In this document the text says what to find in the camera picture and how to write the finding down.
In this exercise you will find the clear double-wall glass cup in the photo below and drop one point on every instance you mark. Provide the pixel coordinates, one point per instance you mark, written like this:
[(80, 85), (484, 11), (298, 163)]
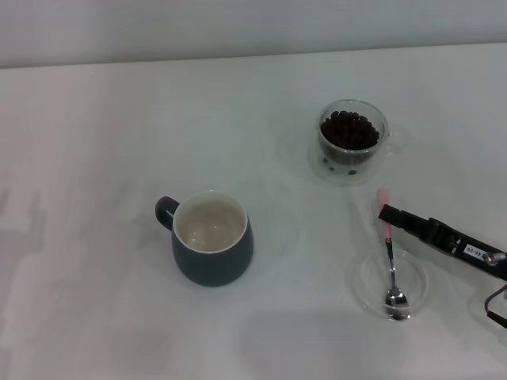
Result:
[(348, 158)]

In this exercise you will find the pile of coffee beans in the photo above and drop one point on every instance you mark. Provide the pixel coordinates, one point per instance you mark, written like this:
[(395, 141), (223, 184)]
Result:
[(348, 130)]

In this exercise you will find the dark green ceramic mug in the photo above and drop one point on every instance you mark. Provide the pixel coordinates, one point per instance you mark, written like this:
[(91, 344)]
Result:
[(214, 265)]

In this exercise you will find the clear glass saucer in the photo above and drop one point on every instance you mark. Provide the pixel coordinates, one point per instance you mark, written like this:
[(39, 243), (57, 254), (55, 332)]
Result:
[(340, 177)]

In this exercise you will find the small clear glass dish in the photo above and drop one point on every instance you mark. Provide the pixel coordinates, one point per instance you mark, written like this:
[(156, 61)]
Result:
[(372, 277)]

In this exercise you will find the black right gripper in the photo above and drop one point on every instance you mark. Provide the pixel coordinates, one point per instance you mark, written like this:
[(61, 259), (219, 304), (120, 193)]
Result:
[(463, 247)]

